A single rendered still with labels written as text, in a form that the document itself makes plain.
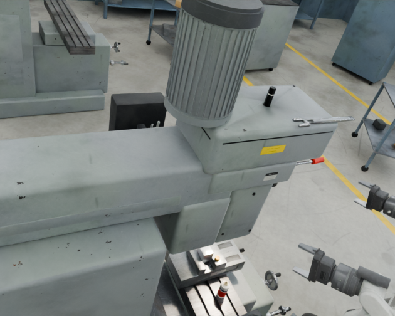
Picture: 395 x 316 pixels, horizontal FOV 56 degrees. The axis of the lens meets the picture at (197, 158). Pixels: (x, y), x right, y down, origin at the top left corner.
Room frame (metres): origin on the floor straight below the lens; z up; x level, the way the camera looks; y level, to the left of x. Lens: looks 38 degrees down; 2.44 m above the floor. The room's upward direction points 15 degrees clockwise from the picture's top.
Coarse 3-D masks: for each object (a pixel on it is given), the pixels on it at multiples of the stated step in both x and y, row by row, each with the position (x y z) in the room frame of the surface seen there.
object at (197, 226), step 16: (192, 208) 0.84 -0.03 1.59; (208, 208) 0.87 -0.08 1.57; (224, 208) 0.91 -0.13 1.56; (160, 224) 0.91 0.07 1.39; (176, 224) 0.83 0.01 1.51; (192, 224) 0.85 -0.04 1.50; (208, 224) 0.88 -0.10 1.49; (176, 240) 0.82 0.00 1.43; (192, 240) 0.86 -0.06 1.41; (208, 240) 0.90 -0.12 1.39
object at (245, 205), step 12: (240, 192) 0.96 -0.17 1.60; (252, 192) 0.99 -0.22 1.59; (264, 192) 1.02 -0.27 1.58; (240, 204) 0.97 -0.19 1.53; (252, 204) 1.00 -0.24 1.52; (228, 216) 0.95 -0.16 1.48; (240, 216) 0.99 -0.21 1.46; (252, 216) 1.02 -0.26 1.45; (228, 228) 0.97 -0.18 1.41; (240, 228) 1.00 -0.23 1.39; (252, 228) 1.04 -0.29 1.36; (216, 240) 0.95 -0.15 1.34
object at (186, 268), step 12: (228, 240) 1.26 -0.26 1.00; (192, 252) 1.10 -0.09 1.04; (228, 252) 1.19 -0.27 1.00; (168, 264) 1.07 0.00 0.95; (180, 264) 1.05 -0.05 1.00; (192, 264) 1.06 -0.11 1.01; (204, 264) 1.08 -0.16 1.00; (228, 264) 1.12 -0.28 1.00; (240, 264) 1.15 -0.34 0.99; (180, 276) 0.98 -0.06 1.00; (192, 276) 1.00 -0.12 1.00; (204, 276) 1.04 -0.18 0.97; (216, 276) 1.08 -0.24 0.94
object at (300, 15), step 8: (96, 0) 6.83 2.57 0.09; (104, 0) 6.32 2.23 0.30; (112, 0) 6.44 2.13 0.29; (120, 0) 6.51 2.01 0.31; (128, 0) 6.86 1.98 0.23; (136, 0) 6.98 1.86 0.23; (144, 0) 7.11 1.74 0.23; (152, 0) 7.24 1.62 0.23; (160, 0) 7.36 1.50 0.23; (104, 8) 6.29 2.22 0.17; (144, 8) 6.71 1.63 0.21; (160, 8) 6.89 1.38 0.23; (168, 8) 7.01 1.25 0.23; (320, 8) 8.98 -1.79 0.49; (104, 16) 6.29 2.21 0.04; (296, 16) 8.81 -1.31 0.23; (304, 16) 8.99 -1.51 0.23; (312, 24) 8.96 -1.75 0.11
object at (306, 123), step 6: (294, 120) 1.01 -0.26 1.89; (300, 120) 1.02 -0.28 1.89; (306, 120) 1.03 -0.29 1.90; (312, 120) 1.04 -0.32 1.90; (318, 120) 1.05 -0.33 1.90; (324, 120) 1.06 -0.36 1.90; (330, 120) 1.07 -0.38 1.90; (336, 120) 1.08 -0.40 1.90; (342, 120) 1.10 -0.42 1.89; (348, 120) 1.11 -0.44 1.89; (300, 126) 0.99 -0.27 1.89; (306, 126) 1.00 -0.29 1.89
